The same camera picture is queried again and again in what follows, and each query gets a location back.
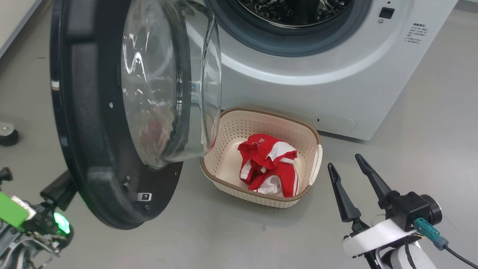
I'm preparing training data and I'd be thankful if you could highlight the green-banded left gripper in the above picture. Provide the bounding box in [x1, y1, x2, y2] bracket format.
[0, 169, 78, 249]

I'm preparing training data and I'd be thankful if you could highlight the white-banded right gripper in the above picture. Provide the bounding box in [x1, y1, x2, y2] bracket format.
[328, 154, 443, 259]

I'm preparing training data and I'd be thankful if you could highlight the black washing machine door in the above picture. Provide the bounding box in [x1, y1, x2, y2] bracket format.
[50, 0, 223, 230]

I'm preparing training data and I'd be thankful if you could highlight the red and white garment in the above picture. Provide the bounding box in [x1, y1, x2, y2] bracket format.
[238, 133, 300, 198]

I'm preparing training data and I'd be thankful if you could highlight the white front-loading washing machine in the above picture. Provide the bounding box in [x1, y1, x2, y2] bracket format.
[187, 0, 459, 142]

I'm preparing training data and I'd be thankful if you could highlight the beige perforated laundry basket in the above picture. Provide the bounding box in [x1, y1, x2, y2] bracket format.
[200, 108, 323, 208]

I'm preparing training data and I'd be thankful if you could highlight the grey stand leg with caster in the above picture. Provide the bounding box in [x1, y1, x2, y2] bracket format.
[0, 122, 19, 146]

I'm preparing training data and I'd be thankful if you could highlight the right camera cable teal plug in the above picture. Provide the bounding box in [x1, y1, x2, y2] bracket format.
[414, 218, 478, 269]

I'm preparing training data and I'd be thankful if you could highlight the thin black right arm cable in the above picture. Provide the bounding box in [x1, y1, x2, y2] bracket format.
[405, 245, 417, 269]

